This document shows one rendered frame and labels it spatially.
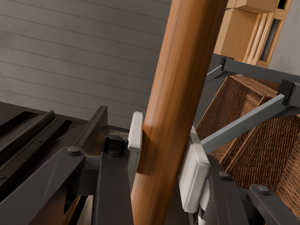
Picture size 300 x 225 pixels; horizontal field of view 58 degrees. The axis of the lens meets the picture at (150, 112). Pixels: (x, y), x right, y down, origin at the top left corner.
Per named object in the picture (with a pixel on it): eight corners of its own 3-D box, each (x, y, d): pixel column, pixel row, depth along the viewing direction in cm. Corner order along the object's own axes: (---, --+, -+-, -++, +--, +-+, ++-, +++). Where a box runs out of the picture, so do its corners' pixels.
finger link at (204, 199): (214, 195, 12) (277, 209, 12) (197, 151, 17) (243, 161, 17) (205, 223, 13) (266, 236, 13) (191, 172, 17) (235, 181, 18)
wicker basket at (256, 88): (261, 204, 121) (201, 192, 120) (228, 150, 175) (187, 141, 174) (302, 102, 107) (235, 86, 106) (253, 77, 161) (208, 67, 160)
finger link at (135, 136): (129, 201, 14) (115, 198, 14) (135, 148, 21) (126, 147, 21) (141, 150, 13) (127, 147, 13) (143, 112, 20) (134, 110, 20)
